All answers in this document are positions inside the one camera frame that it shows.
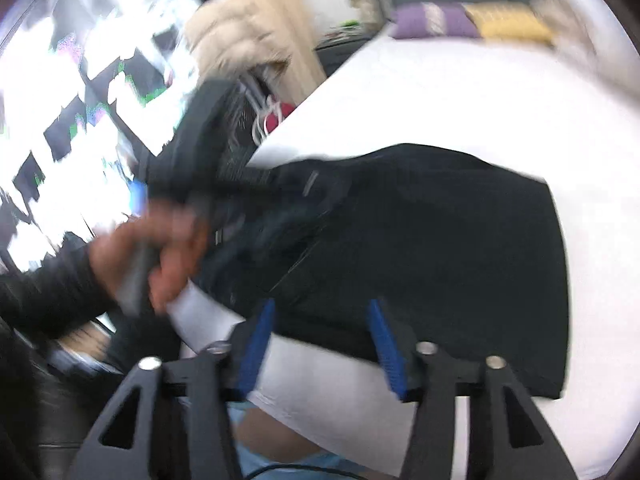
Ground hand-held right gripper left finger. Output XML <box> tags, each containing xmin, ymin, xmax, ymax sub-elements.
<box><xmin>67</xmin><ymin>299</ymin><xmax>277</xmax><ymax>480</ymax></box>

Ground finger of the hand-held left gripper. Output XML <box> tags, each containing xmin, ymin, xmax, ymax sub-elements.
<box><xmin>270</xmin><ymin>167</ymin><xmax>328</xmax><ymax>203</ymax></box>

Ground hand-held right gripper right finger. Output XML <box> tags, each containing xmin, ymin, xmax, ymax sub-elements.
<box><xmin>366</xmin><ymin>298</ymin><xmax>581</xmax><ymax>480</ymax></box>

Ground black pants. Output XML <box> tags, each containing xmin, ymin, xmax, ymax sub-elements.
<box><xmin>200</xmin><ymin>144</ymin><xmax>573</xmax><ymax>401</ymax></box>

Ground person's left forearm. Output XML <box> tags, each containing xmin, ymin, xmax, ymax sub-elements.
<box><xmin>0</xmin><ymin>247</ymin><xmax>116</xmax><ymax>341</ymax></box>

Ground person's left hand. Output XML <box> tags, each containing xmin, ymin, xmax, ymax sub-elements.
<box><xmin>91</xmin><ymin>204</ymin><xmax>212</xmax><ymax>312</ymax></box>

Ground black studded bag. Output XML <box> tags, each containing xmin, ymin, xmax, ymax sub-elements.
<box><xmin>222</xmin><ymin>87</ymin><xmax>263</xmax><ymax>173</ymax></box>

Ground red bag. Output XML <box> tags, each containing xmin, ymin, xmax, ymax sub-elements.
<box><xmin>262</xmin><ymin>102</ymin><xmax>296</xmax><ymax>133</ymax></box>

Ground beige puffer jacket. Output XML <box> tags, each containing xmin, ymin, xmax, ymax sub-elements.
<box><xmin>185</xmin><ymin>0</ymin><xmax>296</xmax><ymax>91</ymax></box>

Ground light blue trousers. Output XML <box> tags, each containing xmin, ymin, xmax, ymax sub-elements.
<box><xmin>227</xmin><ymin>402</ymin><xmax>371</xmax><ymax>480</ymax></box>

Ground dark grey nightstand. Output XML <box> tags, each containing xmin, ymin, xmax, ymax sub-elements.
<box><xmin>315</xmin><ymin>35</ymin><xmax>381</xmax><ymax>78</ymax></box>

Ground bed with grey headboard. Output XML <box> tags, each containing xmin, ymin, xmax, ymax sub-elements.
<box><xmin>167</xmin><ymin>0</ymin><xmax>640</xmax><ymax>480</ymax></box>

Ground purple patterned pillow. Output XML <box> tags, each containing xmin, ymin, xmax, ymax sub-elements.
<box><xmin>390</xmin><ymin>2</ymin><xmax>481</xmax><ymax>41</ymax></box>

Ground yellow patterned pillow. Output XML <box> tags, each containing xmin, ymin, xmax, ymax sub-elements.
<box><xmin>462</xmin><ymin>2</ymin><xmax>556</xmax><ymax>46</ymax></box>

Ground folded white duvet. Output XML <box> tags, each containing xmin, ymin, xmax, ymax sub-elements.
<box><xmin>525</xmin><ymin>0</ymin><xmax>621</xmax><ymax>71</ymax></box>

